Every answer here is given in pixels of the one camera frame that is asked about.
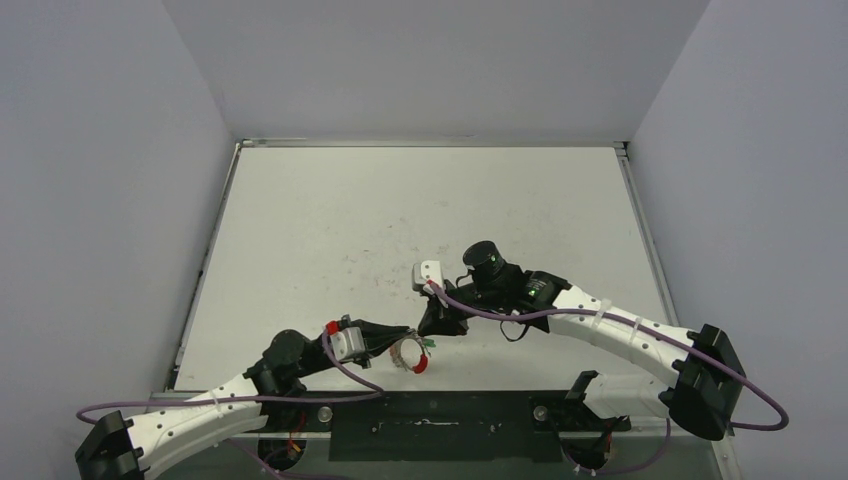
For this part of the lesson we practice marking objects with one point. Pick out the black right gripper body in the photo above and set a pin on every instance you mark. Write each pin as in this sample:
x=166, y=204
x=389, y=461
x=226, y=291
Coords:
x=454, y=307

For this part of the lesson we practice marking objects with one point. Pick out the metal keyring with red grip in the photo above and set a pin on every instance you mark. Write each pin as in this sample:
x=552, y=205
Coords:
x=410, y=354

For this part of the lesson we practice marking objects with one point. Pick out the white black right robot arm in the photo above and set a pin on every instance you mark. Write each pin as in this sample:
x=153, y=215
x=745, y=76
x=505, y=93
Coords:
x=693, y=378

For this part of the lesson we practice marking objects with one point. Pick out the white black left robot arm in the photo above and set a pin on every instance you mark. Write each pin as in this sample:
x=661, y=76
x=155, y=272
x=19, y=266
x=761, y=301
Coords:
x=144, y=446

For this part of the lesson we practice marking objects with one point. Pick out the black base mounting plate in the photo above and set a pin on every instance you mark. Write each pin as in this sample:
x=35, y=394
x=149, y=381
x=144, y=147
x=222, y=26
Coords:
x=447, y=426

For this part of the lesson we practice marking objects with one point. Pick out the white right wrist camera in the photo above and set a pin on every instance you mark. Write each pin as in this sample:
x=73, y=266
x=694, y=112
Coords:
x=425, y=275

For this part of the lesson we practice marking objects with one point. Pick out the aluminium table frame rail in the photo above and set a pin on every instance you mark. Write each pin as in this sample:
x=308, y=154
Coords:
x=624, y=161

